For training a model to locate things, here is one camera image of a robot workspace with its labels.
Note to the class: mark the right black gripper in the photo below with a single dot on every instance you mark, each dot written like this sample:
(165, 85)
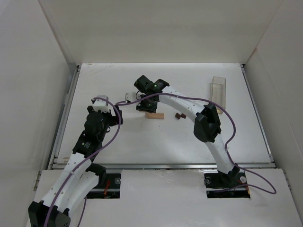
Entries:
(147, 107)

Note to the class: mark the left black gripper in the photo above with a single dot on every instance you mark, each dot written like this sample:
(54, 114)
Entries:
(116, 116)

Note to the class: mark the large light wood block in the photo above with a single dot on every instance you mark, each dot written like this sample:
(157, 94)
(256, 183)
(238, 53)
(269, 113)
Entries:
(157, 116)

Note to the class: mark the dark brown small block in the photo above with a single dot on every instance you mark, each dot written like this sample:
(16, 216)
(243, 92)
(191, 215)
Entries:
(177, 116)

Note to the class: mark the clear plastic box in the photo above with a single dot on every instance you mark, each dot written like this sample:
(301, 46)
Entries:
(218, 91)

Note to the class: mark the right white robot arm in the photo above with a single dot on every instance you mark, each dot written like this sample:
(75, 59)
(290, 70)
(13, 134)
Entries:
(205, 118)

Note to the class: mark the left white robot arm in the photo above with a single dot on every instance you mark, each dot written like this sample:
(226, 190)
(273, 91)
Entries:
(80, 174)

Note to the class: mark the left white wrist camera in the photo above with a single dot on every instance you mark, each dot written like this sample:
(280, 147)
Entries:
(100, 104)

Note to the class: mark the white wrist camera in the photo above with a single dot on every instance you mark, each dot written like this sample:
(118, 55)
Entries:
(128, 97)
(100, 104)

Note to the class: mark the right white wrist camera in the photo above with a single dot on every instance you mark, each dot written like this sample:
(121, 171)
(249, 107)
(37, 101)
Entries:
(128, 97)

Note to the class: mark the aluminium front rail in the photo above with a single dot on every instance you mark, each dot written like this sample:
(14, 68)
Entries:
(184, 166)

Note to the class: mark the aluminium rail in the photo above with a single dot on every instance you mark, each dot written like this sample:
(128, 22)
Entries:
(63, 116)
(184, 166)
(257, 114)

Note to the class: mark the aluminium left rail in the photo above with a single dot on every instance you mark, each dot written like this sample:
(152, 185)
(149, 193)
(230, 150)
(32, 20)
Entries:
(63, 116)

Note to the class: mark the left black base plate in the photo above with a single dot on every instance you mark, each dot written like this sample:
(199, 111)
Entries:
(110, 189)

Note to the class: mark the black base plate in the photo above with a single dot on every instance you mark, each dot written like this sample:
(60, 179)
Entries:
(217, 187)
(110, 189)

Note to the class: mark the aluminium right rail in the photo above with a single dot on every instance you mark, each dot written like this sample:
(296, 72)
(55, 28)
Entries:
(257, 114)

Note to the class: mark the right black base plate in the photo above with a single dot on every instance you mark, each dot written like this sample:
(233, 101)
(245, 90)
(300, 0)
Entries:
(217, 187)

